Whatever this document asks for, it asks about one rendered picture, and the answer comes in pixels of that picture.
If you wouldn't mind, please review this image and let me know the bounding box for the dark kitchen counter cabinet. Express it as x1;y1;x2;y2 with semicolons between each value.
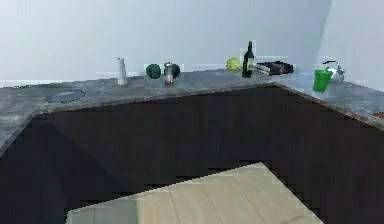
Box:
0;68;384;224

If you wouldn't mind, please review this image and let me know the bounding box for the yellow-green apple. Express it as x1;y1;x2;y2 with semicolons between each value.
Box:
225;57;242;72

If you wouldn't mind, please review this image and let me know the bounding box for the dark green wine bottle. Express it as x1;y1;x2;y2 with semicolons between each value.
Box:
241;40;255;79

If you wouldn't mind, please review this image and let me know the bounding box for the white slim bottle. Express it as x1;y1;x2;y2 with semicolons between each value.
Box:
116;57;128;87

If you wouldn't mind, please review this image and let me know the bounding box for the dark book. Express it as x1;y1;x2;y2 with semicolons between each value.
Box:
254;60;295;76

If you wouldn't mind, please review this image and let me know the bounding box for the green cup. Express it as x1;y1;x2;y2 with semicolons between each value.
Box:
312;69;334;93

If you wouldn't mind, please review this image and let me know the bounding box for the silver kettle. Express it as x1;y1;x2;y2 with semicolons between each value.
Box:
322;60;346;83

